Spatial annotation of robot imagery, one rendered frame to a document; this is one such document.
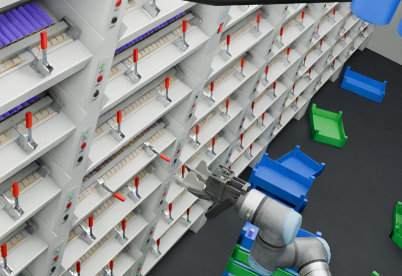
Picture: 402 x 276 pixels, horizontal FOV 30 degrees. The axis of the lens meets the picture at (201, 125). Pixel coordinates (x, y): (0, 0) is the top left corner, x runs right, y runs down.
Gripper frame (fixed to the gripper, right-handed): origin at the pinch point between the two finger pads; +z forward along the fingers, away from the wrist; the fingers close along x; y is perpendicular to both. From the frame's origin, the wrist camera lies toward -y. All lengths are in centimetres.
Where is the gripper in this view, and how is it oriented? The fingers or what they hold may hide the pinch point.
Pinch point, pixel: (182, 174)
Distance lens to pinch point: 220.1
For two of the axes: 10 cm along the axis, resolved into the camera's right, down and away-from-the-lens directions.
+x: -4.6, 3.9, -8.0
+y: 2.5, -8.0, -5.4
